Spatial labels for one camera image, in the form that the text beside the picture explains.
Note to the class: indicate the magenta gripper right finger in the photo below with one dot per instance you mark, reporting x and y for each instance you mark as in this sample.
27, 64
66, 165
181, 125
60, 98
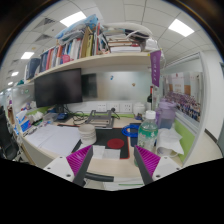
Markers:
147, 162

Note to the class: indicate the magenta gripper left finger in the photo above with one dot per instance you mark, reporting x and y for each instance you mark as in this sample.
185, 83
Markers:
79, 162

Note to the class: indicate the clear plastic water bottle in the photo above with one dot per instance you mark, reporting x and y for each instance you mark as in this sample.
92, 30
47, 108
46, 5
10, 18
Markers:
148, 131

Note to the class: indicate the white paper slips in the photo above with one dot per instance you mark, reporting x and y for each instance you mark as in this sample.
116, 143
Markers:
100, 152

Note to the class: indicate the white crumpled cloth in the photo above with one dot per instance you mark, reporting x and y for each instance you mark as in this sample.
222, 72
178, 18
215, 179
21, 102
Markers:
168, 143

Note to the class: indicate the white papers on desk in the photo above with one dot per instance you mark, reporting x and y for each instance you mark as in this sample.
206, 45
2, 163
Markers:
57, 139

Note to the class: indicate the black mat with red circle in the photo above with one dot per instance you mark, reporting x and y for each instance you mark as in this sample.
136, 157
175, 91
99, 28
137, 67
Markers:
113, 139

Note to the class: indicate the grey laptop stand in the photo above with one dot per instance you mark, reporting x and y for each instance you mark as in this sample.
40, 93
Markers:
101, 120

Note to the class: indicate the purple plastic pitcher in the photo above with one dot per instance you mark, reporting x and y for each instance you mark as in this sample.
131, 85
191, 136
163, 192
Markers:
166, 113

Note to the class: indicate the white round jar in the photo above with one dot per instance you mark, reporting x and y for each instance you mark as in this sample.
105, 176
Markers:
138, 109

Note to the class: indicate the dark wine bottle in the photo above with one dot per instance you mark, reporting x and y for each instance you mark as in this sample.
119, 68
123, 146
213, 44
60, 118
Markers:
149, 99

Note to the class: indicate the black office chair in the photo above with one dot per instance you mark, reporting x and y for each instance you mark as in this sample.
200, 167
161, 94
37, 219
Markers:
7, 142

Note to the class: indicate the black computer monitor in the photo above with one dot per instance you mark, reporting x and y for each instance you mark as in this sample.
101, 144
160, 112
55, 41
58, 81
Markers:
56, 88

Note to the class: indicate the photo poster on partition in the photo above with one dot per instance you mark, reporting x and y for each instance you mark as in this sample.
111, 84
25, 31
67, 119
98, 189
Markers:
185, 90

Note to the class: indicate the purple hanging pennant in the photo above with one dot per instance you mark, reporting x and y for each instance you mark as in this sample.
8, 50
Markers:
155, 67

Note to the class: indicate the stack of books on shelf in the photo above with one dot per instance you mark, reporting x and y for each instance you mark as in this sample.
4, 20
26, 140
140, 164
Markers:
126, 40

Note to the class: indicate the row of books on shelf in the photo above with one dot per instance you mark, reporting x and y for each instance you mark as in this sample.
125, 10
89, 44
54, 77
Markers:
85, 42

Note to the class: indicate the white wall power sockets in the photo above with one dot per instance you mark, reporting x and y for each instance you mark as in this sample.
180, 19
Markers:
119, 107

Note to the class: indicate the wooden wall shelf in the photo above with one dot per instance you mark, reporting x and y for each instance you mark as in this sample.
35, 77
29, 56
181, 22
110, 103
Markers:
112, 59

